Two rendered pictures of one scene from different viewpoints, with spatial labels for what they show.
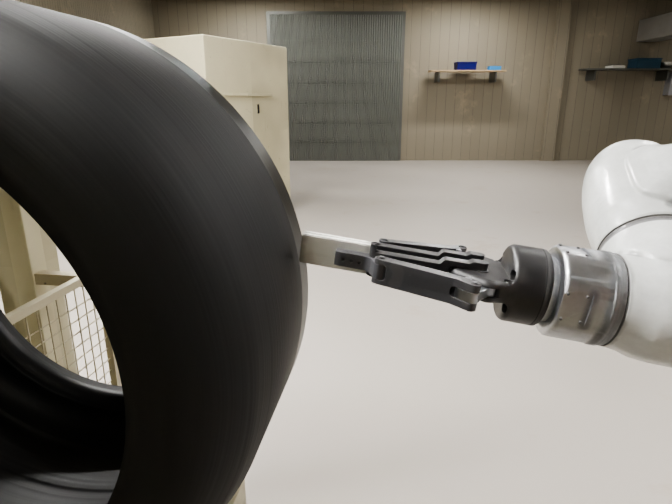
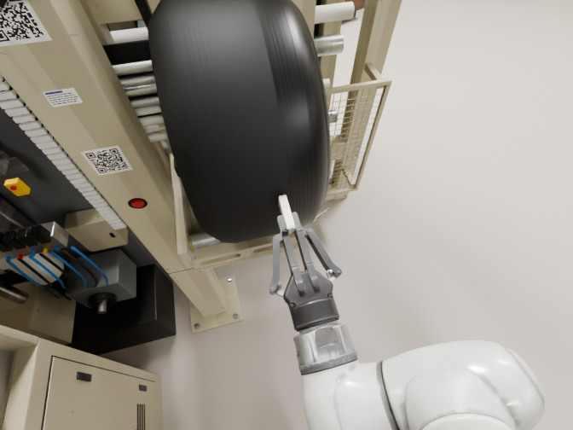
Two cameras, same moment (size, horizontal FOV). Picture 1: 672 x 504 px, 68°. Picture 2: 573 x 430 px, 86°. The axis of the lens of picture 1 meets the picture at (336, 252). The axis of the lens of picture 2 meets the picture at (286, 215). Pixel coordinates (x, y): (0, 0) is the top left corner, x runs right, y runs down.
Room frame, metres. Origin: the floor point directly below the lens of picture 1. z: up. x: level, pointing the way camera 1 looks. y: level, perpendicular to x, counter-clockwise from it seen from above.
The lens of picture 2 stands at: (0.36, -0.29, 1.72)
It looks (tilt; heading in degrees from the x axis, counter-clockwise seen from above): 57 degrees down; 68
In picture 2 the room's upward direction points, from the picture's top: straight up
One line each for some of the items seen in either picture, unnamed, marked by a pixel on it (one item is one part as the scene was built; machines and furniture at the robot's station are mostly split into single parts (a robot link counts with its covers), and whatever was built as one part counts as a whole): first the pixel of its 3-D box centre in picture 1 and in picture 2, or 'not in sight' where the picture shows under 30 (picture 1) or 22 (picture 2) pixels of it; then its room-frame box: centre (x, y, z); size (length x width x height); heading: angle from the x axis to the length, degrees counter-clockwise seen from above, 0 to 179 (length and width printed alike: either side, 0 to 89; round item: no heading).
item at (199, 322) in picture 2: not in sight; (213, 302); (0.19, 0.35, 0.01); 0.27 x 0.27 x 0.02; 82
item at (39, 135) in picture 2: not in sight; (76, 165); (0.10, 0.33, 1.19); 0.05 x 0.04 x 0.48; 82
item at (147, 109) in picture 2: not in sight; (149, 95); (0.28, 0.74, 1.05); 0.20 x 0.15 x 0.30; 172
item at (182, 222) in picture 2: not in sight; (182, 206); (0.27, 0.36, 0.90); 0.40 x 0.03 x 0.10; 82
